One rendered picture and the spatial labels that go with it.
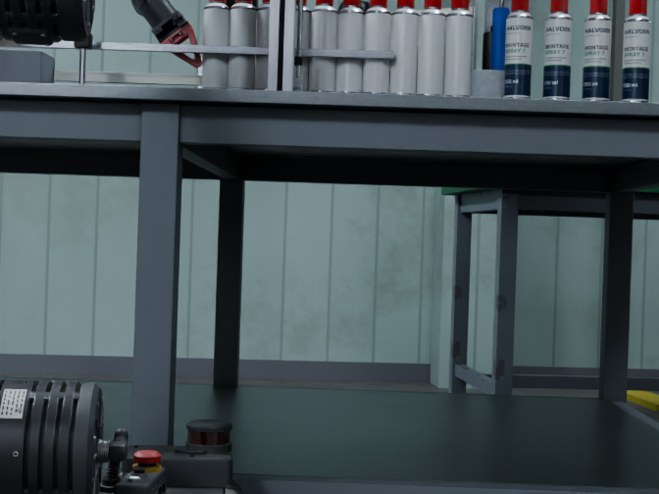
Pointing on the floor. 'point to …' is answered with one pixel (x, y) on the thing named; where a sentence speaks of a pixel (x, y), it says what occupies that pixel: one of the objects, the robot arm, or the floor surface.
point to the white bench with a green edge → (505, 209)
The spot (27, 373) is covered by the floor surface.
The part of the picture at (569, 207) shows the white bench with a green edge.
